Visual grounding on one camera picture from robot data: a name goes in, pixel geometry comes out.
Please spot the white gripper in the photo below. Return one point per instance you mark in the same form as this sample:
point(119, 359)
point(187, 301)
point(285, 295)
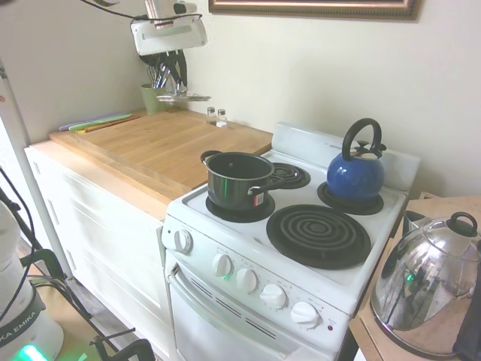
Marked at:
point(169, 35)

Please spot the glass pot lid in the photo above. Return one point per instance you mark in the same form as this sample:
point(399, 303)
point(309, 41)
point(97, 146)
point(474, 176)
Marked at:
point(188, 98)

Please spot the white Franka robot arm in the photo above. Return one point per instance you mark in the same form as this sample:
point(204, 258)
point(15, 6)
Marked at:
point(22, 312)

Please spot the black cooking pot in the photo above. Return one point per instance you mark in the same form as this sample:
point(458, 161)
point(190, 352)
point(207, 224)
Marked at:
point(229, 188)

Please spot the red pot price tag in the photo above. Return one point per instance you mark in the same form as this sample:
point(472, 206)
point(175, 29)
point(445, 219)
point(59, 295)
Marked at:
point(259, 198)

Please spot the pale green utensil cup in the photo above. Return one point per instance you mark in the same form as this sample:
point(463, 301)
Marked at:
point(151, 99)

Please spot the glass pepper shaker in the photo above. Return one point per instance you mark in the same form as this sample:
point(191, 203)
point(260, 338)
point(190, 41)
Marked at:
point(211, 116)

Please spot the glass salt shaker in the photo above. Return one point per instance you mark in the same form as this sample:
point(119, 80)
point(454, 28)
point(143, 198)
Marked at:
point(222, 120)

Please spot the orange knife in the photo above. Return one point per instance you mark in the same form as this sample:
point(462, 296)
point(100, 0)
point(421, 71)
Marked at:
point(112, 125)

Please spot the large wooden cutting board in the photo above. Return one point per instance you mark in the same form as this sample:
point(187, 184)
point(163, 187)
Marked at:
point(150, 150)

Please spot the green knife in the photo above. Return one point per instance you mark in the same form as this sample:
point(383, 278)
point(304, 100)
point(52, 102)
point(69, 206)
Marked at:
point(101, 123)

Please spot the purple knife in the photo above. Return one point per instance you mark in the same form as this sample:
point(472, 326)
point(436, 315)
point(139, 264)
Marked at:
point(82, 123)

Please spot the gold framed painting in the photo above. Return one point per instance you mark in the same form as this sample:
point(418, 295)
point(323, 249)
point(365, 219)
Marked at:
point(312, 7)

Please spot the small black coil burner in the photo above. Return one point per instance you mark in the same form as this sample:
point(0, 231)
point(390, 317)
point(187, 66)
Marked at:
point(293, 175)

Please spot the white stove timer knob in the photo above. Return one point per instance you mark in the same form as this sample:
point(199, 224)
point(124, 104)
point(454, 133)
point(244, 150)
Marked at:
point(183, 240)

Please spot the white stand pole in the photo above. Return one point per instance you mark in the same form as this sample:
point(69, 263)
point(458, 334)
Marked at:
point(23, 150)

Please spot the white drawer cabinet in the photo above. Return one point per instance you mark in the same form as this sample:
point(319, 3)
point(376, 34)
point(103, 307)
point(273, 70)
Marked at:
point(105, 233)

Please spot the blue enamel kettle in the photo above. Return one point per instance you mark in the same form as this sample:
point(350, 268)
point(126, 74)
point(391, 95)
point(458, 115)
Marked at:
point(355, 176)

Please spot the black coil burner under kettle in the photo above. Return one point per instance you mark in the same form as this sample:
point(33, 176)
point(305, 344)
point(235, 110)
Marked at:
point(349, 205)

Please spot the large black coil burner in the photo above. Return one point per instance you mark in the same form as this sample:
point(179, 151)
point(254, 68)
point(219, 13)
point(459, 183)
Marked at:
point(319, 237)

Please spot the white electric stove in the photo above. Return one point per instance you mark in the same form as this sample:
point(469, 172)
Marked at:
point(233, 323)

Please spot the shiny steel kettle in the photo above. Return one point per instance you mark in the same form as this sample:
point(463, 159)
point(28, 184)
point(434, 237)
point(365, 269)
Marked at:
point(417, 278)

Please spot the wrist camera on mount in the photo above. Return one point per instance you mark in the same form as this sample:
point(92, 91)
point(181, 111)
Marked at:
point(186, 7)

